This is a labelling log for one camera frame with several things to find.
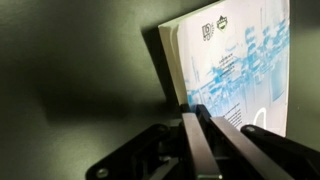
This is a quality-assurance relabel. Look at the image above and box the white and blue paperback book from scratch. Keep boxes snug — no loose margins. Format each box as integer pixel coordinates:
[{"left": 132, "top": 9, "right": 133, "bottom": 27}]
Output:
[{"left": 158, "top": 0, "right": 290, "bottom": 136}]

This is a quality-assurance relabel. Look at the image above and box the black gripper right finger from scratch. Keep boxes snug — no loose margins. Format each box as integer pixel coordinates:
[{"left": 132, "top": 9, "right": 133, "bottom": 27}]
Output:
[{"left": 196, "top": 105, "right": 293, "bottom": 180}]

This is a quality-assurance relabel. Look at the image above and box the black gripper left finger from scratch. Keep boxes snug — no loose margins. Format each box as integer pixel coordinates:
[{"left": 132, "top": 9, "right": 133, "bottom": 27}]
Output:
[{"left": 181, "top": 104, "right": 223, "bottom": 180}]

